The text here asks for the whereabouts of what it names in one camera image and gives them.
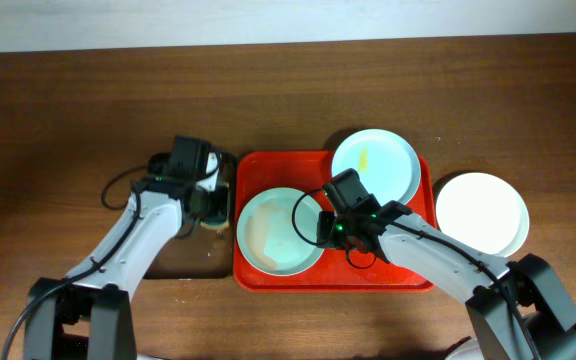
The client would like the green yellow sponge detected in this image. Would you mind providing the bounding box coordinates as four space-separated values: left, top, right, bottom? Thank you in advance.
200 220 230 232

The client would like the pale green plate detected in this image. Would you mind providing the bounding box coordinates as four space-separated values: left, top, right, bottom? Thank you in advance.
236 187 324 277

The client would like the light blue plate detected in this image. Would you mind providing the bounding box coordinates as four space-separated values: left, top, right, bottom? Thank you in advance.
331 129 421 205

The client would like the white plate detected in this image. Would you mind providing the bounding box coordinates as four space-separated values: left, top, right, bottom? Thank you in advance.
435 172 530 257

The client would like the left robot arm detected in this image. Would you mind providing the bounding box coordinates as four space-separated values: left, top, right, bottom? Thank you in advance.
15 176 231 359

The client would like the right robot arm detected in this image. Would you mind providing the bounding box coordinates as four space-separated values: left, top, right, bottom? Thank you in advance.
366 203 576 359

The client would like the black plastic tray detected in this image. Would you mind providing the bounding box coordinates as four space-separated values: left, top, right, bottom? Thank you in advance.
145 152 237 280

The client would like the red plastic tray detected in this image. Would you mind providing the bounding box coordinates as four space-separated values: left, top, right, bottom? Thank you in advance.
233 150 433 292

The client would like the left black cable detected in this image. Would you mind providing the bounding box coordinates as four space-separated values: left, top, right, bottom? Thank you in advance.
0 149 237 360

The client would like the black cable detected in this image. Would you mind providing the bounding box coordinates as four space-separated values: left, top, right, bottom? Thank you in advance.
0 149 237 360
291 188 539 360

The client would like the right black cable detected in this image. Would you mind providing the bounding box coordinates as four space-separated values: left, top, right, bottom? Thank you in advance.
291 188 539 360

